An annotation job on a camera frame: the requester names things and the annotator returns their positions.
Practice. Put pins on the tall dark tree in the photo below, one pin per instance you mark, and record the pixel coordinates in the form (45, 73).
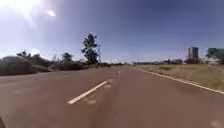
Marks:
(90, 46)

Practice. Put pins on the reddish brown asphalt road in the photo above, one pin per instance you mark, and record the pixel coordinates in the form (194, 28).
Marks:
(140, 100)

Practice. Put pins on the tall building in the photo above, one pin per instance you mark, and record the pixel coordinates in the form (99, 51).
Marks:
(193, 53)

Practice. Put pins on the dry grass field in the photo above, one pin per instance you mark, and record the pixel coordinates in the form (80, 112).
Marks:
(196, 71)

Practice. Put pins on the green tree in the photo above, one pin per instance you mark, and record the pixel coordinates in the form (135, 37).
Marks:
(215, 53)

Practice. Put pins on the row of roadside bushes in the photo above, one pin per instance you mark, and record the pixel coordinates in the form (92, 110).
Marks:
(16, 66)

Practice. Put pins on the white dashed centre line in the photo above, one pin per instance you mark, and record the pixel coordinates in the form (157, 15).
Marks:
(87, 92)

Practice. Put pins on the pole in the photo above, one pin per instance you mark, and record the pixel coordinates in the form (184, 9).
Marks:
(99, 55)

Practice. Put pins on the small dark tree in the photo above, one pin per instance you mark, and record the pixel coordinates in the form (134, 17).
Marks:
(67, 56)

